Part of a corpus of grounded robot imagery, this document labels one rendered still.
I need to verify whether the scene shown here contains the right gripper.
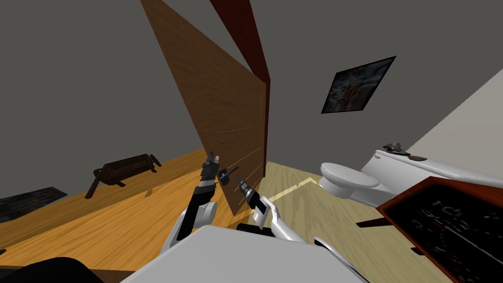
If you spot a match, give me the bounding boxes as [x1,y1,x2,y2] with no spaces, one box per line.
[237,176,257,201]

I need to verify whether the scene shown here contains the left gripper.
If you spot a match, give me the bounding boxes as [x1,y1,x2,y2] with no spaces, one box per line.
[199,151,221,185]

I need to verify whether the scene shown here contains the brown wooden door leaf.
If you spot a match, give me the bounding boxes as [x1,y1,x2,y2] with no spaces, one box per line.
[140,0,271,218]

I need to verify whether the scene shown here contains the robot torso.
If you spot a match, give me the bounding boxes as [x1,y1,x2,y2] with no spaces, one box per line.
[121,222,371,283]

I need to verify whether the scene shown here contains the dark brown wooden bench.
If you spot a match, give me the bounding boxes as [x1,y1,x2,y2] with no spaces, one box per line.
[84,153,162,199]

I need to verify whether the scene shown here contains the white toilet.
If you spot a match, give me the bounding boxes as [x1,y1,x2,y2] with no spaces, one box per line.
[317,143,503,210]

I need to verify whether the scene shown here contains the black floor mat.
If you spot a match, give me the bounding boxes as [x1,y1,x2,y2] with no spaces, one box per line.
[0,186,69,225]

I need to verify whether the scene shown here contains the dark red wooden cabinet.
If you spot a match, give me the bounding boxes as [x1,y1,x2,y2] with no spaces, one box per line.
[355,176,503,283]

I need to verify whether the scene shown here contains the black door handle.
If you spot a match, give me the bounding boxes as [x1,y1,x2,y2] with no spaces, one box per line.
[217,167,240,187]

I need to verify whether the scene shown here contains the dark framed wall picture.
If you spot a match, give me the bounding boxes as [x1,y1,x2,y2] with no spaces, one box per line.
[320,55,397,115]

